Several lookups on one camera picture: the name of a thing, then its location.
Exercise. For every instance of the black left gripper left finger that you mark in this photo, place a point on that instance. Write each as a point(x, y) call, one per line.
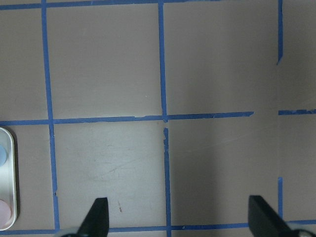
point(96, 222)

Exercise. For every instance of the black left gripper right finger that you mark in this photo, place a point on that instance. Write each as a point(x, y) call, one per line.
point(263, 221)

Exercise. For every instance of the pink plastic cup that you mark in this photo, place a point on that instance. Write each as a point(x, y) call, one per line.
point(5, 213)

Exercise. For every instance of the beige plastic tray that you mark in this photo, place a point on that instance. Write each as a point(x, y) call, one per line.
point(8, 191)

